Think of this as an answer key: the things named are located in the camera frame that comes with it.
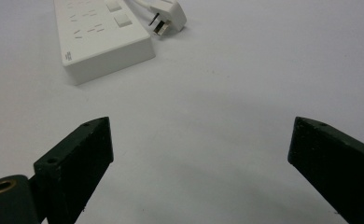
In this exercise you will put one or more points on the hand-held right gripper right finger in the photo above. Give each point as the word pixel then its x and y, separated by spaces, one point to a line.
pixel 338 168

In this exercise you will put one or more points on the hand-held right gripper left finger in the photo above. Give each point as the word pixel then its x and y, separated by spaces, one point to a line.
pixel 77 165

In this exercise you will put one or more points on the white power strip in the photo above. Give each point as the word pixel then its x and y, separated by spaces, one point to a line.
pixel 99 34

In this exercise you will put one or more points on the white power plug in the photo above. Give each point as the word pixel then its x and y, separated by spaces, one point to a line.
pixel 167 15

